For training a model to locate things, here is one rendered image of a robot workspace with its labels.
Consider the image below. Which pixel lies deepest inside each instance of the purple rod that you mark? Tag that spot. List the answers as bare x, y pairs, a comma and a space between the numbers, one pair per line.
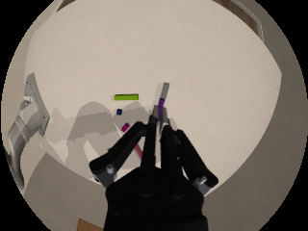
160, 106

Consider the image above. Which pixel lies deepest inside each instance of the pink rod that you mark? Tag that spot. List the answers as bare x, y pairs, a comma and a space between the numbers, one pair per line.
137, 148

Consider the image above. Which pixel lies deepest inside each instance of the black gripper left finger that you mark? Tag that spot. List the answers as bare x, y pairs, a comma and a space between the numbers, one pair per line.
105, 167

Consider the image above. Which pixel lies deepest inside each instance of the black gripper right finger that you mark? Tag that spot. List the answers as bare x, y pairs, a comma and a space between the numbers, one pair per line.
173, 155

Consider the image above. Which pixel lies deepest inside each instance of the lime green rod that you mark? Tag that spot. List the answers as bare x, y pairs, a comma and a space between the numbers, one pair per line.
126, 97

